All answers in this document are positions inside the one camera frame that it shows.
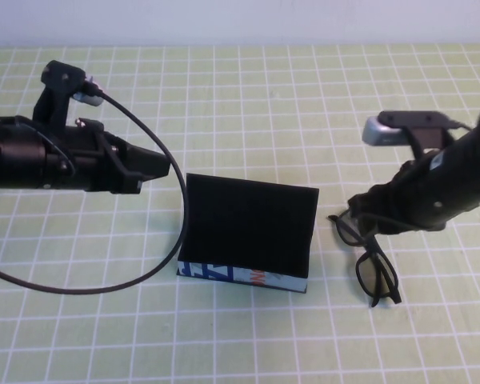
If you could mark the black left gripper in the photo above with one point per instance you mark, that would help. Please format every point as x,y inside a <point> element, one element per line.
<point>88,160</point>

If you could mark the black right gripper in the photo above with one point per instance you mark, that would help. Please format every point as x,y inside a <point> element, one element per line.
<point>420,192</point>

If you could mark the black framed glasses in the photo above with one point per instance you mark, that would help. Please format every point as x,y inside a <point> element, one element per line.
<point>376,278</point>

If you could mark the black glasses case printed side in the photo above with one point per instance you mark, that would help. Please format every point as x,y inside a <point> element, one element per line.
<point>248,224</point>

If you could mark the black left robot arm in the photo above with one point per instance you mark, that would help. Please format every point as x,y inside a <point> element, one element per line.
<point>16,156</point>

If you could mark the green white grid tablecloth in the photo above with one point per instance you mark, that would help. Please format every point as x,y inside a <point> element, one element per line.
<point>264,340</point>

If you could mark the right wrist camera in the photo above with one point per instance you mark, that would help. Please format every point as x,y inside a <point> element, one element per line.
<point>378,134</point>

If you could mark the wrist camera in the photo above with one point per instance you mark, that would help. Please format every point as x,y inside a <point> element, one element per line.
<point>90,99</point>
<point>378,134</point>

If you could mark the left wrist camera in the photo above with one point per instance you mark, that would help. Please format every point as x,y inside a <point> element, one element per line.
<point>90,99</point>

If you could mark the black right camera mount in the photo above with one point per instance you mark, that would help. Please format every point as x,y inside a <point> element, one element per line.
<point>428,138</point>

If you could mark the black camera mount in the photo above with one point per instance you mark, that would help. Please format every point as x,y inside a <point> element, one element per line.
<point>58,86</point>
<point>428,138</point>

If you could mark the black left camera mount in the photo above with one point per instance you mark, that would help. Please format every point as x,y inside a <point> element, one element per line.
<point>58,86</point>

